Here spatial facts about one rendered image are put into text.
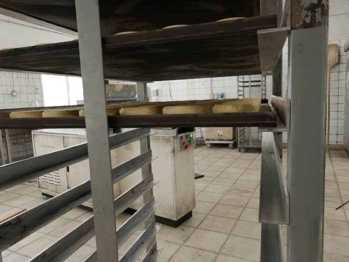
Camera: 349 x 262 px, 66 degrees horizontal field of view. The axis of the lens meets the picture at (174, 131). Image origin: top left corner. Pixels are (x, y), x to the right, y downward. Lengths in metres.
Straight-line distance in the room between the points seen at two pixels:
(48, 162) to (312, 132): 0.47
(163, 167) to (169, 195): 0.26
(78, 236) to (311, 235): 0.51
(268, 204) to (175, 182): 2.08
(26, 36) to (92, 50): 5.73
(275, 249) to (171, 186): 2.02
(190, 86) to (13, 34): 3.75
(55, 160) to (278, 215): 0.44
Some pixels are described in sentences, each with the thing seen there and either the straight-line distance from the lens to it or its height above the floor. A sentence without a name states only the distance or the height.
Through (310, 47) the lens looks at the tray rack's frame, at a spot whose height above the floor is 1.20.
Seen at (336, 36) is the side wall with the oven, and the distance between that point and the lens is 6.20.
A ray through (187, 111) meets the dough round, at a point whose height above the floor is 1.15.
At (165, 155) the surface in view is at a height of 0.67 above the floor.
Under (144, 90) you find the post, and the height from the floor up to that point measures 1.19.
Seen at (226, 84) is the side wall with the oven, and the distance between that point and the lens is 6.35.
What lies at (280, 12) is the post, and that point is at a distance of 0.91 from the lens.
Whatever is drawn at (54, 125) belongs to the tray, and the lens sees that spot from 0.38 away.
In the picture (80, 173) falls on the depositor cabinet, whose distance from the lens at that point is 3.00.
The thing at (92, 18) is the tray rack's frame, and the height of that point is 1.25.
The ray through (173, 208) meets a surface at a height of 0.20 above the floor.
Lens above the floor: 1.16
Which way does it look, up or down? 7 degrees down
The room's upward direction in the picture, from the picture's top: 3 degrees counter-clockwise
